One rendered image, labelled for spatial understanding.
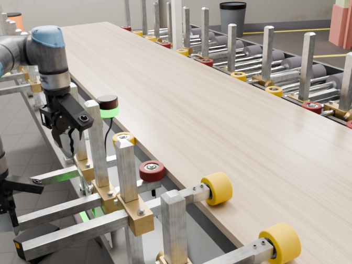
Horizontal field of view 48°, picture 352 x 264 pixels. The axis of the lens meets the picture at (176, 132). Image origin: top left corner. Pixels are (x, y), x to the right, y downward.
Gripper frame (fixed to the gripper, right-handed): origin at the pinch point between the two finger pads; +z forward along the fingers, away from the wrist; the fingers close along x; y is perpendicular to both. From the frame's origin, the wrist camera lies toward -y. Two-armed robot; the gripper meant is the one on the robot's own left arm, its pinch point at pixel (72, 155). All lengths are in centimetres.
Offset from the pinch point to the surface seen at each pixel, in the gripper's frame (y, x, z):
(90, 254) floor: 62, -37, 101
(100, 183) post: -1.7, -6.9, 12.1
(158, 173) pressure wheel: -13.3, -20.5, 10.7
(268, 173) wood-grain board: -39, -41, 10
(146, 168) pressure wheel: -8.9, -19.5, 10.3
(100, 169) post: -1.8, -7.4, 7.5
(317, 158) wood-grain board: -47, -59, 10
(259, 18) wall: 310, -614, 82
